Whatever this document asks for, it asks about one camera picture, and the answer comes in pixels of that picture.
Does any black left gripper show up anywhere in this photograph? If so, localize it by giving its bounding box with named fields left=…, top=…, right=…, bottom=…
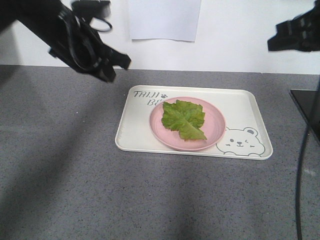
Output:
left=49, top=7, right=132, bottom=83

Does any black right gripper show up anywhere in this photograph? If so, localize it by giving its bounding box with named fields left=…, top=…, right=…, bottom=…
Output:
left=267, top=0, right=320, bottom=52

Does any green lettuce leaf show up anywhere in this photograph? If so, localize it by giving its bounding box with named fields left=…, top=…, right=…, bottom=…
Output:
left=161, top=99, right=207, bottom=141

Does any cream bear print tray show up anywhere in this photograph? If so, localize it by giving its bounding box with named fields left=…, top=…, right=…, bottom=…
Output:
left=115, top=85, right=273, bottom=160

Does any pink round plate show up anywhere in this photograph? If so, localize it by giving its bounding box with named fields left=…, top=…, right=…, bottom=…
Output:
left=149, top=96, right=226, bottom=152

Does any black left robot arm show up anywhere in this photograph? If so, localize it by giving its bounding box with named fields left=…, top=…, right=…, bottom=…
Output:
left=0, top=0, right=131, bottom=82

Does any black glass cooktop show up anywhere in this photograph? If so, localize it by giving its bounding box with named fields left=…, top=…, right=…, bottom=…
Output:
left=290, top=89, right=320, bottom=149

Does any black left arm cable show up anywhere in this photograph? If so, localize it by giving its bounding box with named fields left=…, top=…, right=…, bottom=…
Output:
left=57, top=9, right=113, bottom=73

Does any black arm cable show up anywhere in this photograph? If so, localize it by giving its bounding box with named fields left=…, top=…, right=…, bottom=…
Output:
left=294, top=72, right=320, bottom=240
left=57, top=9, right=113, bottom=73

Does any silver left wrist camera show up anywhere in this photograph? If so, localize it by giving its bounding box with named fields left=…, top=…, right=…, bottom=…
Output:
left=71, top=0, right=111, bottom=19

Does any white paper sheet on wall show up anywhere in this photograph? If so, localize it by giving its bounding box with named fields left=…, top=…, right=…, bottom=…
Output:
left=128, top=0, right=201, bottom=42

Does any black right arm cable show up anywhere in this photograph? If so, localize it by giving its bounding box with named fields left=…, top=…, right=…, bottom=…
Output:
left=294, top=72, right=320, bottom=240

